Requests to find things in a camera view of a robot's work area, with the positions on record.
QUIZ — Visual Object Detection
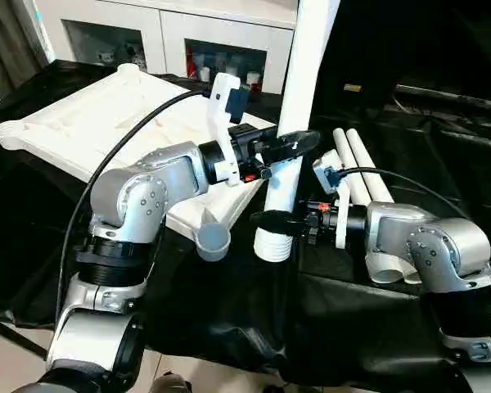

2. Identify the black case with gold label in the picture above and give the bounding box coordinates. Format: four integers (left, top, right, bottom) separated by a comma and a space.
310, 0, 398, 120

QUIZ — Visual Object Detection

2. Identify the black metal stand leg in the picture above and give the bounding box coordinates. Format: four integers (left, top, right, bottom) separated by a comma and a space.
0, 314, 48, 358

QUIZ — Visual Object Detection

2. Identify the dark robot foot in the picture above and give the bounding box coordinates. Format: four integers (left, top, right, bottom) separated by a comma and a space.
151, 370, 193, 393

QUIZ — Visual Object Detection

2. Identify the grey metal rod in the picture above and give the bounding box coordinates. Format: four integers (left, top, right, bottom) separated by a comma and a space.
396, 84, 491, 111

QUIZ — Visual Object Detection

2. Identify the white plastic table top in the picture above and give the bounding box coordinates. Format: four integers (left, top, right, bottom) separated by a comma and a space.
0, 63, 278, 263

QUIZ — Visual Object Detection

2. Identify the white plastic table leg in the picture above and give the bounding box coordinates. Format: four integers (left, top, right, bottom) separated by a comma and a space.
333, 129, 406, 286
345, 129, 425, 286
253, 0, 339, 263

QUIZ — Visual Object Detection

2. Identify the black mat cover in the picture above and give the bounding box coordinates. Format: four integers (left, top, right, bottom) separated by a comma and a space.
0, 59, 491, 393

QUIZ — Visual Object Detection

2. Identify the grey curtain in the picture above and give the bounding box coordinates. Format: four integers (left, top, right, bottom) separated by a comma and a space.
0, 0, 50, 99

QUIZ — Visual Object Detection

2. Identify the white cabinet with glass doors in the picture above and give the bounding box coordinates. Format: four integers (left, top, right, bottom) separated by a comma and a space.
40, 0, 298, 95

